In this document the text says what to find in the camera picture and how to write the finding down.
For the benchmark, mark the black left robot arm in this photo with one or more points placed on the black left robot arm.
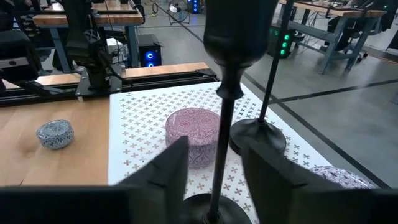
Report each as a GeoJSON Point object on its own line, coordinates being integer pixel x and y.
{"type": "Point", "coordinates": [84, 40]}

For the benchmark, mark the black lit computer tower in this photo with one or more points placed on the black lit computer tower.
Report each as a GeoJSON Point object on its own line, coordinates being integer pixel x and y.
{"type": "Point", "coordinates": [194, 5]}

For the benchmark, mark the medium black candlestick holder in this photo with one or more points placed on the medium black candlestick holder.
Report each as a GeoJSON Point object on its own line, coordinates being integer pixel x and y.
{"type": "Point", "coordinates": [258, 137]}

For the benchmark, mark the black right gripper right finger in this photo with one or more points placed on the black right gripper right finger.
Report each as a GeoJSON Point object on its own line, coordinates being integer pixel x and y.
{"type": "Point", "coordinates": [280, 193]}

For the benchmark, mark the pink patterned candle tin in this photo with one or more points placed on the pink patterned candle tin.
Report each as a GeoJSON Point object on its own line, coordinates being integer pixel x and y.
{"type": "Point", "coordinates": [192, 130]}

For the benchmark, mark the wooden top workbench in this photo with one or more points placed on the wooden top workbench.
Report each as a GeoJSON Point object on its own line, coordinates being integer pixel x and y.
{"type": "Point", "coordinates": [342, 12]}
{"type": "Point", "coordinates": [118, 19]}

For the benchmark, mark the purple floral candle tin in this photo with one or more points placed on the purple floral candle tin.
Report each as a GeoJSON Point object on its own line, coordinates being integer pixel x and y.
{"type": "Point", "coordinates": [339, 177]}

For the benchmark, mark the short black candlestick holder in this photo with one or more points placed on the short black candlestick holder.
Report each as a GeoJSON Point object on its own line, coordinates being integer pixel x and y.
{"type": "Point", "coordinates": [239, 31]}

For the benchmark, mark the blue leaf-patterned candle tin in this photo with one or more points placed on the blue leaf-patterned candle tin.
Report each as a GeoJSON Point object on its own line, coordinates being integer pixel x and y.
{"type": "Point", "coordinates": [55, 134]}

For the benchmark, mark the black office chair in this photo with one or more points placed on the black office chair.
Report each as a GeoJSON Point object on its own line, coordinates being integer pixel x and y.
{"type": "Point", "coordinates": [339, 34]}

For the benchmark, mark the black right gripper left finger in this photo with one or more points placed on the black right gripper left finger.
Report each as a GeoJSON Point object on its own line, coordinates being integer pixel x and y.
{"type": "Point", "coordinates": [158, 186]}

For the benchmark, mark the grey floor fan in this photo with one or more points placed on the grey floor fan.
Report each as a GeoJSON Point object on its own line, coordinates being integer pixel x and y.
{"type": "Point", "coordinates": [178, 7]}

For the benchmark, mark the white perforated shelf riser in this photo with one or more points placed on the white perforated shelf riser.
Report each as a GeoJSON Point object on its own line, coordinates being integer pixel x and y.
{"type": "Point", "coordinates": [146, 174]}

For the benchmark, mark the computer tower with green lights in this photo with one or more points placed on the computer tower with green lights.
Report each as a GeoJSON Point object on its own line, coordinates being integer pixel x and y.
{"type": "Point", "coordinates": [289, 42]}

